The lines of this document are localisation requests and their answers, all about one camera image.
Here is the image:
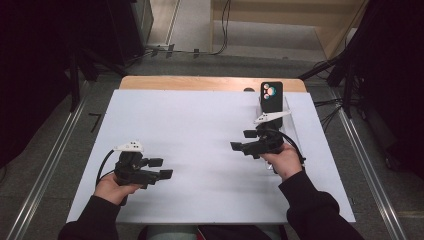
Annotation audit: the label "left hand-held gripper cable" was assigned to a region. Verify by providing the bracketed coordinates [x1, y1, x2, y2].
[95, 149, 117, 186]

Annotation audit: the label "black phone case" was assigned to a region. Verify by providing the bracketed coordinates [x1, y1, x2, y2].
[260, 81, 284, 129]

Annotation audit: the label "wooden table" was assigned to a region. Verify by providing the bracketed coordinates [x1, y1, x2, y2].
[118, 75, 308, 93]

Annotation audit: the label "person's right hand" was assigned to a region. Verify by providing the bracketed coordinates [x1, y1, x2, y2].
[259, 143, 304, 183]

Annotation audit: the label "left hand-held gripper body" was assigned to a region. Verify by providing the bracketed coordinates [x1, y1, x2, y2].
[113, 141, 162, 190]

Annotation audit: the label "hand-held gripper cable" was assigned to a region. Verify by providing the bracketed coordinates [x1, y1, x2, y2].
[274, 129, 307, 174]
[95, 149, 117, 186]

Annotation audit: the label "hanging black cables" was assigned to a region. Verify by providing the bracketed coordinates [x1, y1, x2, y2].
[218, 0, 233, 56]

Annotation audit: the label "right hand-held gripper cable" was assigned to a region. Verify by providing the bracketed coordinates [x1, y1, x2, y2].
[274, 129, 307, 174]

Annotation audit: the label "dark curtain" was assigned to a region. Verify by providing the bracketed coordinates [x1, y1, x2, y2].
[0, 0, 113, 169]
[346, 0, 424, 179]

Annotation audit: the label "person's left hand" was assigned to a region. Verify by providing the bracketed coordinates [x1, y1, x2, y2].
[94, 173, 143, 206]

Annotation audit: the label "black floor cables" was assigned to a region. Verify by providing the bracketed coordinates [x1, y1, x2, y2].
[313, 97, 346, 132]

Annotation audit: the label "black cabinet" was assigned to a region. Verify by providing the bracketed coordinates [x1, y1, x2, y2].
[106, 0, 154, 66]

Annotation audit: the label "clear plastic tray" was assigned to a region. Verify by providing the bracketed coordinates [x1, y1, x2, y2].
[255, 94, 304, 172]

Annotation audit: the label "white table board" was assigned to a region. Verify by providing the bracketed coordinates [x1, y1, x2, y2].
[65, 89, 356, 224]

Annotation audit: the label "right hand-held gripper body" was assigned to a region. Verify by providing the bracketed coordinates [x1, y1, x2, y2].
[243, 110, 292, 160]

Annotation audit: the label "black metal stand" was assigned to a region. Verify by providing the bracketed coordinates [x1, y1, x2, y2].
[68, 49, 129, 113]
[298, 49, 356, 118]

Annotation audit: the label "metal floor rail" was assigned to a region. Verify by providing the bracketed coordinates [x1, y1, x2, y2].
[334, 88, 408, 240]
[5, 81, 90, 240]

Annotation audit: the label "light wooden shelf unit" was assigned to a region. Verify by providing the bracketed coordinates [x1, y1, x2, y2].
[209, 0, 369, 61]

